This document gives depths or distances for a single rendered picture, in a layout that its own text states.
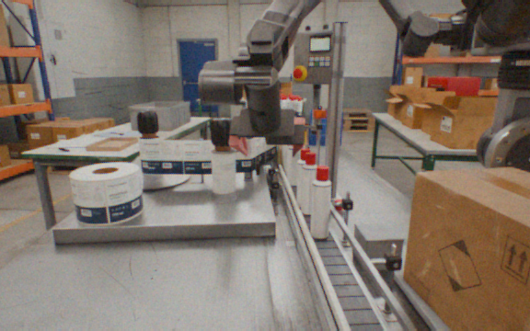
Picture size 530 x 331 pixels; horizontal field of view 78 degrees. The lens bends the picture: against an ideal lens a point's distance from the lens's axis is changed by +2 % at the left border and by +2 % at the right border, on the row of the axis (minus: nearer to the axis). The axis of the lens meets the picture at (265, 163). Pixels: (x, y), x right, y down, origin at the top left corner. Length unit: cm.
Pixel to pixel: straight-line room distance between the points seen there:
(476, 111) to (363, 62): 631
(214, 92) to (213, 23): 871
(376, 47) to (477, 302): 843
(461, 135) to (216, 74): 239
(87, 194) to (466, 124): 244
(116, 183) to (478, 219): 91
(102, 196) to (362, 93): 820
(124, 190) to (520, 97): 110
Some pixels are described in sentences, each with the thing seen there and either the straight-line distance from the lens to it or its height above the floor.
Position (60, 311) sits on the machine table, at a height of 83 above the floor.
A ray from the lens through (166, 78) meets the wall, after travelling 964.
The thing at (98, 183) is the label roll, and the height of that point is 102.
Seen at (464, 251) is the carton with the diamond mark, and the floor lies 102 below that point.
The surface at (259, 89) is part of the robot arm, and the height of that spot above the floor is 131.
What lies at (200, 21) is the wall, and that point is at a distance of 934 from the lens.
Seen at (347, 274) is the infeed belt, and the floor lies 88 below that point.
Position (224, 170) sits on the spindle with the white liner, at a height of 100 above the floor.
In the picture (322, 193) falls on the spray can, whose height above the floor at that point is 102.
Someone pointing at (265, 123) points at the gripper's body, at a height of 125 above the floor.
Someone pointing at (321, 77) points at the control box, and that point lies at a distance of 128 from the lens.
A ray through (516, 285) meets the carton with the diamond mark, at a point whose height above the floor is 102.
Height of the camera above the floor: 133
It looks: 16 degrees down
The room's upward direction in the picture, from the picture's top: straight up
